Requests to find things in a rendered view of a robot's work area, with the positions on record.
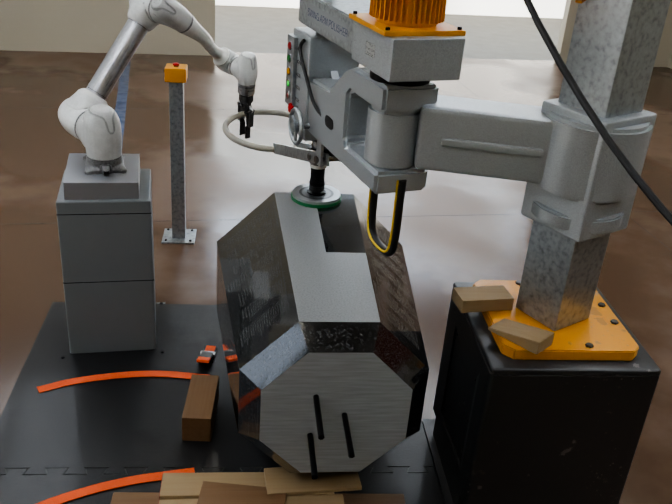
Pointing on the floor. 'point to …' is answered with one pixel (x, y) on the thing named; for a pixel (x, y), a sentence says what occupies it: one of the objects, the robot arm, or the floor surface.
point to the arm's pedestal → (109, 271)
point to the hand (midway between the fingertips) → (244, 130)
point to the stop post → (176, 76)
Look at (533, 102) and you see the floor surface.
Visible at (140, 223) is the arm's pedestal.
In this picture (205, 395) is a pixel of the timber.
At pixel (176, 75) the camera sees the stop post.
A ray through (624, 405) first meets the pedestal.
